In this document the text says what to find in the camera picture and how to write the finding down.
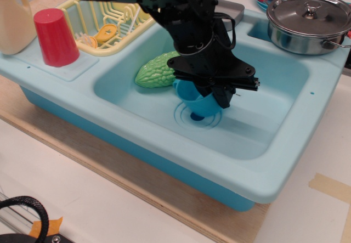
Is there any cream plastic jug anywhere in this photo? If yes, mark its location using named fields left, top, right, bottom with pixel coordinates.
left=1, top=0, right=36, bottom=55

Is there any orange tape piece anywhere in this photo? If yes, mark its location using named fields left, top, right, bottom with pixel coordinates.
left=29, top=217, right=63, bottom=238

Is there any red plastic cup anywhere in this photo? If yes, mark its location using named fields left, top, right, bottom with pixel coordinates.
left=33, top=8, right=80, bottom=67

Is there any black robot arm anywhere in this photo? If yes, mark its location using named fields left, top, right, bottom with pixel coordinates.
left=84, top=0, right=259, bottom=108

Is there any grey toy faucet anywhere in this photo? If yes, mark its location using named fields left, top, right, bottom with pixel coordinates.
left=215, top=0, right=245, bottom=26

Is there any yellow dish rack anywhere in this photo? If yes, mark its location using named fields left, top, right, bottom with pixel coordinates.
left=58, top=0, right=155, bottom=56

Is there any black braided cable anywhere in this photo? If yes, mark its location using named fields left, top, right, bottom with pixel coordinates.
left=0, top=195, right=51, bottom=241

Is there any blue plastic cup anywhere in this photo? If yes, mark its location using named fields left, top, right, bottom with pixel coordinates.
left=173, top=79, right=223, bottom=117

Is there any beige masking tape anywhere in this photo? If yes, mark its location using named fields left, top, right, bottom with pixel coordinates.
left=309, top=173, right=350, bottom=203

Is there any green toy bitter melon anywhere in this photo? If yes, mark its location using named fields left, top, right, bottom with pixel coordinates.
left=134, top=51, right=179, bottom=88

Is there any light blue toy sink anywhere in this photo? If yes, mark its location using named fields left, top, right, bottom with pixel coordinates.
left=1, top=10, right=349, bottom=211

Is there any orange toy lid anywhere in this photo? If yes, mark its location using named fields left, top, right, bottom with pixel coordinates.
left=95, top=24, right=117, bottom=43

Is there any steel pot with lid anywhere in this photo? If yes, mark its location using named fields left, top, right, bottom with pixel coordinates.
left=264, top=0, right=350, bottom=55

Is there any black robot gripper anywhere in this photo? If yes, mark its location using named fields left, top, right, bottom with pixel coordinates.
left=167, top=20, right=259, bottom=109

